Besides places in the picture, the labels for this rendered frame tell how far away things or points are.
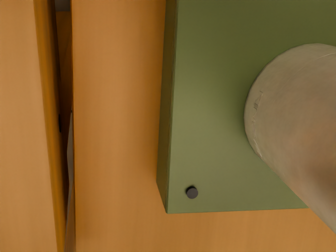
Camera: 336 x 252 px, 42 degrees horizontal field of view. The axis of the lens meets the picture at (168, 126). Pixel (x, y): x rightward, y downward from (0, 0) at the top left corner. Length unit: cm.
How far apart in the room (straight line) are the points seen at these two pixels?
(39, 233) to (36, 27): 14
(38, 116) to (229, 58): 12
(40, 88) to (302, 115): 15
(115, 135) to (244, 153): 10
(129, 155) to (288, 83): 14
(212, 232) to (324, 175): 20
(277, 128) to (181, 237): 17
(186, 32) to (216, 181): 10
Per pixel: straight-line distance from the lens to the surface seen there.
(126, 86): 32
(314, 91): 23
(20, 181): 30
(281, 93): 26
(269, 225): 41
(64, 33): 81
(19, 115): 28
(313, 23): 31
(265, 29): 29
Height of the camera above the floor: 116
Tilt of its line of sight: 67 degrees down
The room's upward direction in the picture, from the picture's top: 154 degrees clockwise
